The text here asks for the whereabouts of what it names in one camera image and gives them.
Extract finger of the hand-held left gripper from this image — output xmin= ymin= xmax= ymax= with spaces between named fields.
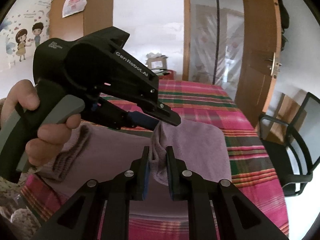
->
xmin=143 ymin=102 xmax=181 ymax=127
xmin=98 ymin=96 xmax=161 ymax=131

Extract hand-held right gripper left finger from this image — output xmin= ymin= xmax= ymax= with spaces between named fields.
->
xmin=31 ymin=146 xmax=150 ymax=240

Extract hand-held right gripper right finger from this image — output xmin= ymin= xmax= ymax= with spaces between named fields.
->
xmin=166 ymin=146 xmax=289 ymax=240

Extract purple fleece pants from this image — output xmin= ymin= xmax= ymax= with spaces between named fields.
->
xmin=37 ymin=120 xmax=230 ymax=219

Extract person's left hand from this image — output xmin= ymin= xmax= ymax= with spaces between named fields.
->
xmin=0 ymin=79 xmax=82 ymax=167

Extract red storage box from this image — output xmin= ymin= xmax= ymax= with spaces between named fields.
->
xmin=155 ymin=69 xmax=175 ymax=81

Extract wooden wardrobe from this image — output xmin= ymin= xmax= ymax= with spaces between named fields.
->
xmin=49 ymin=0 xmax=115 ymax=47

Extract brown cardboard box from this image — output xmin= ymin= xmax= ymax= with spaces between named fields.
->
xmin=145 ymin=52 xmax=168 ymax=70

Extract white plastic bag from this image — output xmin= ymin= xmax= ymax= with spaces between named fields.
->
xmin=62 ymin=0 xmax=88 ymax=18

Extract plaid bed sheet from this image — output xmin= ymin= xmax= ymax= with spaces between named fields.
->
xmin=19 ymin=79 xmax=289 ymax=240

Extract doorway with plastic curtain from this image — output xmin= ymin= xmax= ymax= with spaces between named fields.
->
xmin=182 ymin=0 xmax=248 ymax=85

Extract wooden board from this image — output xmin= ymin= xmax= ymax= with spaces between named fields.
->
xmin=270 ymin=92 xmax=307 ymax=142

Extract black mesh chair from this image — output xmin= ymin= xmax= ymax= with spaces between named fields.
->
xmin=257 ymin=92 xmax=320 ymax=197

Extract wooden door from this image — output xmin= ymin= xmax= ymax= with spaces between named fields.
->
xmin=235 ymin=0 xmax=283 ymax=128

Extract person's floral garment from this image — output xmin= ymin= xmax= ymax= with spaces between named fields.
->
xmin=0 ymin=175 xmax=44 ymax=233

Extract dark hanging bag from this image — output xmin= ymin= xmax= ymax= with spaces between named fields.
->
xmin=276 ymin=0 xmax=291 ymax=52

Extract cartoon wall sticker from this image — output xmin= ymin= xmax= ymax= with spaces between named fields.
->
xmin=0 ymin=0 xmax=52 ymax=73

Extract metal door handle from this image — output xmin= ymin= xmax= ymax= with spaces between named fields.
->
xmin=265 ymin=52 xmax=281 ymax=77

